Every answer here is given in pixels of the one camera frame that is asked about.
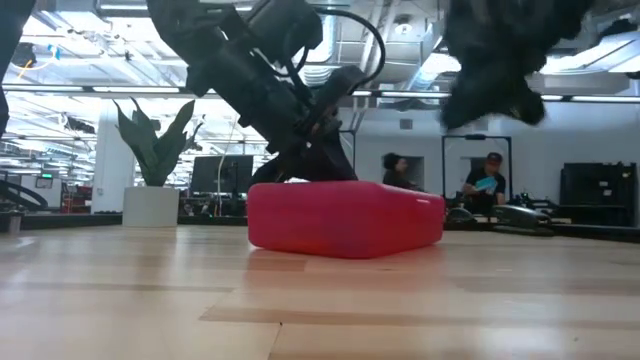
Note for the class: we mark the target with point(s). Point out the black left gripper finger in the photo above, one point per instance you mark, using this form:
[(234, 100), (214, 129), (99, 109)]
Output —
[(280, 171), (327, 165)]

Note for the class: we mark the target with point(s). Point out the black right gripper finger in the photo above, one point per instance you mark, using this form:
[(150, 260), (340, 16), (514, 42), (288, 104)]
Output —
[(460, 107), (530, 107)]

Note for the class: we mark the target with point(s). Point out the pink plastic pencil box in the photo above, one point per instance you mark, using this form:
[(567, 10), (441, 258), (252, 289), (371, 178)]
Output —
[(345, 220)]

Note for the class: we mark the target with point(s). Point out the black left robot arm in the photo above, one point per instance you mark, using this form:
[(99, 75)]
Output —
[(175, 20)]

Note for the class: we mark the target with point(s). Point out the black background robot arm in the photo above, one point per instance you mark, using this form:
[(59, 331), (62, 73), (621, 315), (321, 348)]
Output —
[(460, 216), (522, 217)]

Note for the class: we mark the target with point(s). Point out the black computer monitor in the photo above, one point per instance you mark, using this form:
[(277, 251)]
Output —
[(222, 174)]

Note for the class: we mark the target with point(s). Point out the person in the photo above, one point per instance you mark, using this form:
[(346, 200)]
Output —
[(397, 175), (487, 185)]

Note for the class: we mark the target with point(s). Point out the black storage cabinet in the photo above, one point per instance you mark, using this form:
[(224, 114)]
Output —
[(600, 195)]

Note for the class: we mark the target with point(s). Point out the green snake plant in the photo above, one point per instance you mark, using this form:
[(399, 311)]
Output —
[(157, 155)]

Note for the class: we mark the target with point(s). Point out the white round planter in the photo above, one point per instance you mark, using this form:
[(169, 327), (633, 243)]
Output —
[(150, 206)]

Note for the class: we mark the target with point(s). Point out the white building column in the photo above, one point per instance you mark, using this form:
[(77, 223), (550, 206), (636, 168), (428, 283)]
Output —
[(112, 170)]

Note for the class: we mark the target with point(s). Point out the red tool cart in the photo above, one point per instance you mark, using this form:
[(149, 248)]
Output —
[(77, 200)]

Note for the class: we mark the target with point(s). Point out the green exit sign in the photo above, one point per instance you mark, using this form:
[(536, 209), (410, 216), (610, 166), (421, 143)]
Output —
[(46, 175)]

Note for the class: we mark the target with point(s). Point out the silver ventilation duct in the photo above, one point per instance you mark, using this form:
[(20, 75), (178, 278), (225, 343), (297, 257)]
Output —
[(330, 55)]

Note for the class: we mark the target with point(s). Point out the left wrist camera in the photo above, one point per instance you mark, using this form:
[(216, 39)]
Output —
[(345, 82)]

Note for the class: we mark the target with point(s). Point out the black table frame rail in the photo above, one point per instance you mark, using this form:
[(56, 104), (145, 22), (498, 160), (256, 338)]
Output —
[(75, 220)]

